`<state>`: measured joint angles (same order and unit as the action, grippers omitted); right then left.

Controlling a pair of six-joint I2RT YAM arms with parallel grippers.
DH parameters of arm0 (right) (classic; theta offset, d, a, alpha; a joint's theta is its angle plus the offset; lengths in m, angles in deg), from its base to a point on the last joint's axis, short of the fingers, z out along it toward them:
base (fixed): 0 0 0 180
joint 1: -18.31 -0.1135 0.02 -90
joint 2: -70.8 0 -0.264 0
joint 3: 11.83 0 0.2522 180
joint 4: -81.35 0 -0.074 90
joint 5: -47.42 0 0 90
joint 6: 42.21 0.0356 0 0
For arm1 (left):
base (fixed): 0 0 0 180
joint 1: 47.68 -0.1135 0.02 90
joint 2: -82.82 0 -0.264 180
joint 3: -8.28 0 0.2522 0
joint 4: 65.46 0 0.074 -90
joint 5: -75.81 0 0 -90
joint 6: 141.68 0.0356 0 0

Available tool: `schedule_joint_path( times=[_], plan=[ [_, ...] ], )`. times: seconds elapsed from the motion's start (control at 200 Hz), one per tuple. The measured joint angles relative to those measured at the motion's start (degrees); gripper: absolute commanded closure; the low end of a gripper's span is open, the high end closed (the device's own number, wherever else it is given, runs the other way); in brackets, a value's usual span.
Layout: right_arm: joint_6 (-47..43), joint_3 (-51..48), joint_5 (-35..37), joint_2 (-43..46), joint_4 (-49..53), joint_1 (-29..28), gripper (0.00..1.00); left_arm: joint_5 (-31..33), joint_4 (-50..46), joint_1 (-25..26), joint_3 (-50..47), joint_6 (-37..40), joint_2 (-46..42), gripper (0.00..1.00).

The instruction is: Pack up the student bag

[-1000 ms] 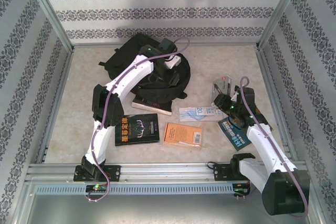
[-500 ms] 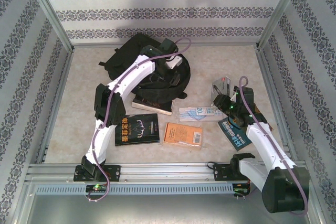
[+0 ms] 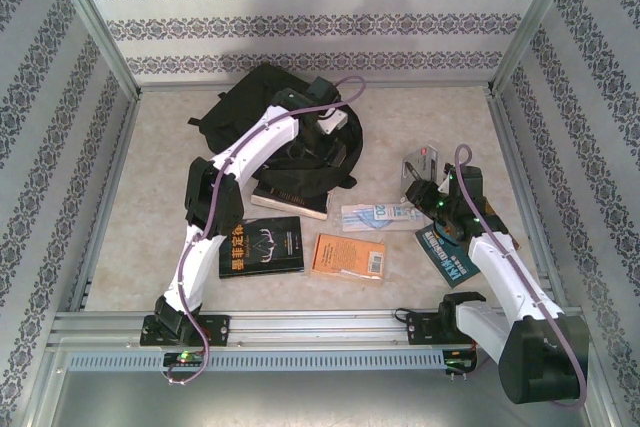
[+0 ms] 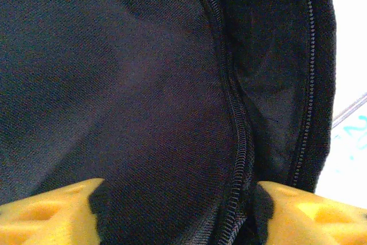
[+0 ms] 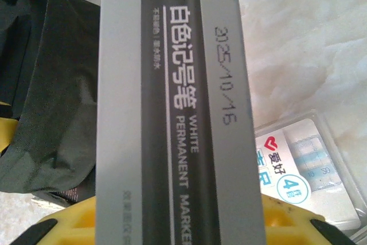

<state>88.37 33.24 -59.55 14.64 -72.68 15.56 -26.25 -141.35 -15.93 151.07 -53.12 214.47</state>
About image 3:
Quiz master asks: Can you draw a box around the aluminium mounting rail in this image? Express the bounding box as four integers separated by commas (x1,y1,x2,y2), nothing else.
47,309,589,351

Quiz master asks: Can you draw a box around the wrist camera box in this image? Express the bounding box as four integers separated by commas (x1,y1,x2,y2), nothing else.
438,160,460,194
316,107,350,137

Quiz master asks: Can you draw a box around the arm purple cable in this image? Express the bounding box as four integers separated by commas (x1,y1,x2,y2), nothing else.
159,75,367,388
453,144,590,408

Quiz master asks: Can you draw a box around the orange paperback book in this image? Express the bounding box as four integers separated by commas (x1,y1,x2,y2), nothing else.
309,232,388,288

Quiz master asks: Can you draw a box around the thick dark brown book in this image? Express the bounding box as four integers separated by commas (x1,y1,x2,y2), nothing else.
249,181,334,222

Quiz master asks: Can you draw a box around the blue book landscape cover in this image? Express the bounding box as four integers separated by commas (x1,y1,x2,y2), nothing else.
413,219,521,291

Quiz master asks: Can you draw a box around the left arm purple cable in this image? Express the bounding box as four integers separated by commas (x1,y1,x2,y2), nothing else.
159,75,367,388

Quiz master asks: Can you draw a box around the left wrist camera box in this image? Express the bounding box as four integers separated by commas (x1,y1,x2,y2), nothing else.
316,107,350,137

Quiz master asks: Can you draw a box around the grey metal sheet panel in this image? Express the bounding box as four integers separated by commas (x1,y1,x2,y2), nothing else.
29,346,616,427

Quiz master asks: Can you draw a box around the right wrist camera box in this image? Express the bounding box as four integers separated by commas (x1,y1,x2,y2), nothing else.
438,160,460,194

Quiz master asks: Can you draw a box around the clear pen pack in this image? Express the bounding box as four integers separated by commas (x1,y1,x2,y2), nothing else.
339,201,426,233

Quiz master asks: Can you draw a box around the aluminium side rail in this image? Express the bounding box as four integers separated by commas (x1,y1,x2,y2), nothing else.
67,94,144,313
487,91,574,311

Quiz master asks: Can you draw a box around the slotted grey cable duct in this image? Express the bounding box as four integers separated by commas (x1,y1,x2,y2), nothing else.
67,349,446,373

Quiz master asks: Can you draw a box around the thin aluminium rail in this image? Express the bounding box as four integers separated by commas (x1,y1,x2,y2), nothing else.
137,80,494,96

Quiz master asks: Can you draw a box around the black backpack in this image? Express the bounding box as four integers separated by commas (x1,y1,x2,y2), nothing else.
187,62,364,193

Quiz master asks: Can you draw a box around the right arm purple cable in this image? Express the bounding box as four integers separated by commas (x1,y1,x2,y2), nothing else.
453,144,590,408

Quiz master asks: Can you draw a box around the black book gold title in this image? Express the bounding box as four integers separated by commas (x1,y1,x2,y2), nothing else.
218,216,307,279

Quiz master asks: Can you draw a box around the aluminium frame post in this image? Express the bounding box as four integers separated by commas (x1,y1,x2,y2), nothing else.
42,0,144,101
487,0,586,96

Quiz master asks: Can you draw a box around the grey blister card package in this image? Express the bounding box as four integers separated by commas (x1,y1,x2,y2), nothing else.
401,145,447,193

